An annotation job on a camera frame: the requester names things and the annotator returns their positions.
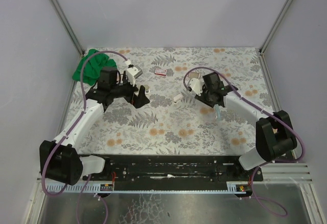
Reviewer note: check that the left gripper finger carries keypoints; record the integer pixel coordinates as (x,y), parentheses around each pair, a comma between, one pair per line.
(141,93)
(140,101)

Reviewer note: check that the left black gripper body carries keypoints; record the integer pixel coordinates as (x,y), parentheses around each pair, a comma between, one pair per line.
(136,95)

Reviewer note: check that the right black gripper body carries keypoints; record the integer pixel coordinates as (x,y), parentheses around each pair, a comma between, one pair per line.
(213,101)

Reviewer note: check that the light blue stapler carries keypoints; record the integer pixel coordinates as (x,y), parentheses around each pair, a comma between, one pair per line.
(217,112)

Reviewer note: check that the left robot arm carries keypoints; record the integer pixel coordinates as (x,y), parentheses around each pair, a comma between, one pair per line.
(59,159)

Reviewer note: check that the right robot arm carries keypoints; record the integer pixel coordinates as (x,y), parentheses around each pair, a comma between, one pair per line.
(273,135)

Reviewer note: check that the olive green stapler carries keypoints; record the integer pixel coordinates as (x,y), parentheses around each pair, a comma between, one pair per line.
(147,89)

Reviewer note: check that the small white stapler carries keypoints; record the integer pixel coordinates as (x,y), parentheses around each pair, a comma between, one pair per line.
(177,98)

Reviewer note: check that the loose staple strip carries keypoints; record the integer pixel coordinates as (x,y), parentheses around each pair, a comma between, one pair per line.
(196,75)

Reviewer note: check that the red staple box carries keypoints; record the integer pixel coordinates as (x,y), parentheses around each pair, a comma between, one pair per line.
(160,72)

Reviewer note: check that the green cloth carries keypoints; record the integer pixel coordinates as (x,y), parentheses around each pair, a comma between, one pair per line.
(93,67)

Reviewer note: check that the floral table mat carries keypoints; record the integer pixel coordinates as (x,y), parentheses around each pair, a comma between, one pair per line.
(185,127)

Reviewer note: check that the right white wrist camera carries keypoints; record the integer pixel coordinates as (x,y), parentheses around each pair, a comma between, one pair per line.
(196,85)

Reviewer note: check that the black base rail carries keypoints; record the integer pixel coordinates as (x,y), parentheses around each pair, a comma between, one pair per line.
(170,173)

